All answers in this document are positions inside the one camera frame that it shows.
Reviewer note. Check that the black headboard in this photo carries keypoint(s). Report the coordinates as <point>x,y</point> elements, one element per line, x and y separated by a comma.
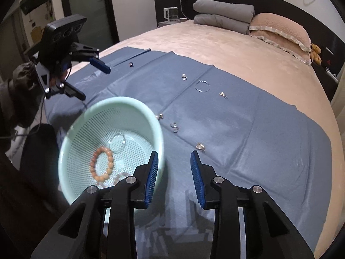
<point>318,19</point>

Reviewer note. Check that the person's left hand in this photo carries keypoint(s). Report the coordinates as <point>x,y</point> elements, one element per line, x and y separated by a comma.
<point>64,75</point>

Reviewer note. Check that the pink frilled pillow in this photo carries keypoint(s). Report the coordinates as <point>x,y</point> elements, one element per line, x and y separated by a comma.
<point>277,28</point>

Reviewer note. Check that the folded grey duvet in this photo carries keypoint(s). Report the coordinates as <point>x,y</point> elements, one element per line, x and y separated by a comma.
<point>223,12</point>

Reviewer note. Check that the brown teddy bear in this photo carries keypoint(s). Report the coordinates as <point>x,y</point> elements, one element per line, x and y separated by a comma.
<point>316,52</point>

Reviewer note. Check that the bed with pink bedspread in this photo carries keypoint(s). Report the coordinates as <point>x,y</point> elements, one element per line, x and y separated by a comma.
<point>242,56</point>

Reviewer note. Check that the grey nightstand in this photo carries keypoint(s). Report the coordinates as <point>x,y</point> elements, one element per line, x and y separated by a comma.
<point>175,23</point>

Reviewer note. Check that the dark door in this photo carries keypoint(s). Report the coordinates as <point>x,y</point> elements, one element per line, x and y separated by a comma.
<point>89,8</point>

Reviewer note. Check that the person's left forearm dark sleeve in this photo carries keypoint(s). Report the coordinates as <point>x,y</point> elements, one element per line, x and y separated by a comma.
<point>18,91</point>

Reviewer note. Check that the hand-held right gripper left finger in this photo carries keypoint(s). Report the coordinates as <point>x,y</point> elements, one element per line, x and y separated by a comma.
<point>151,178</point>

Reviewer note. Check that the white electric kettle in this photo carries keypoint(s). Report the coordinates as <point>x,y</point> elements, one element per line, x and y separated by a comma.
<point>170,14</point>

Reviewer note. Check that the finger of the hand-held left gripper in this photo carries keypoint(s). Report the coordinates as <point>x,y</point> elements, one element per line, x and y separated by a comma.
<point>100,65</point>
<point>76,93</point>

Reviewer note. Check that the thin silver bangle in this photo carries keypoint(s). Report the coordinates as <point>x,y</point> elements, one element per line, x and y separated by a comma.
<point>124,142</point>
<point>195,86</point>

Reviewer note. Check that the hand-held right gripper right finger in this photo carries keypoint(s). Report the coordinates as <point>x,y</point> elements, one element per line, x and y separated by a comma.
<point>196,180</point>

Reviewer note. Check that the mint green plastic basket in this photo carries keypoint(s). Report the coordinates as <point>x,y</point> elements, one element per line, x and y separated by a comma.
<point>80,140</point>

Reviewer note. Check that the blue cloth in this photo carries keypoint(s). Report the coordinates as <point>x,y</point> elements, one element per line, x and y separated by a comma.
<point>229,129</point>

